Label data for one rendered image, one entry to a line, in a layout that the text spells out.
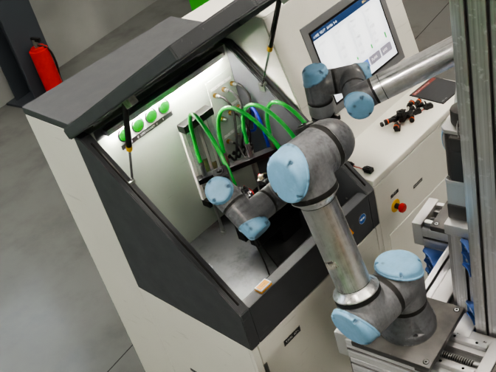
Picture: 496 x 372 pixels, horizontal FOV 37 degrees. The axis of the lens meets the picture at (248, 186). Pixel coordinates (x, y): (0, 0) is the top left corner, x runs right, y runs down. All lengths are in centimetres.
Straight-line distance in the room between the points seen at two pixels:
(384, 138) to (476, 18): 134
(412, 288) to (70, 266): 281
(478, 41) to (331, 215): 48
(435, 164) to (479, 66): 140
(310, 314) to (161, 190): 67
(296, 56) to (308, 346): 101
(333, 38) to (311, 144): 121
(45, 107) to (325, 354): 130
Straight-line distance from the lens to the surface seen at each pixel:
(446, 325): 204
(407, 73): 203
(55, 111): 251
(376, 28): 298
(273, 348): 249
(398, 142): 282
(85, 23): 707
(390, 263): 188
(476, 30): 159
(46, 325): 410
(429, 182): 298
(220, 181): 198
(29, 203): 511
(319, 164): 162
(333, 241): 171
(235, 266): 266
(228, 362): 262
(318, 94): 216
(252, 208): 198
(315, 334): 266
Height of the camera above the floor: 254
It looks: 35 degrees down
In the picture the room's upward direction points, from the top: 16 degrees counter-clockwise
